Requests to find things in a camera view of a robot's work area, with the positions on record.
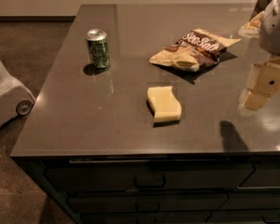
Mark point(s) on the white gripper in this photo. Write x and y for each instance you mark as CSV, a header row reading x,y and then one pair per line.
x,y
276,28

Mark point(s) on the brown sea salt chip bag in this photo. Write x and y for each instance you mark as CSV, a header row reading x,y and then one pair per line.
x,y
194,52

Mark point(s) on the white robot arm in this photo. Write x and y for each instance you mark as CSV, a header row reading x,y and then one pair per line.
x,y
269,41

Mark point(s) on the white robot base with wheel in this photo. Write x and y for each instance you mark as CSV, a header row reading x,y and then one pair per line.
x,y
15,98

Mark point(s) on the yellow sponge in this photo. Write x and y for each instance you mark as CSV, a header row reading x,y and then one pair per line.
x,y
165,106

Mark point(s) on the green soda can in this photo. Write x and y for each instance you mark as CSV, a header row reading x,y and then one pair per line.
x,y
98,49

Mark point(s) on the dark drawer cabinet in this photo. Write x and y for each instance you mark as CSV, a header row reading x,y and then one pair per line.
x,y
145,190

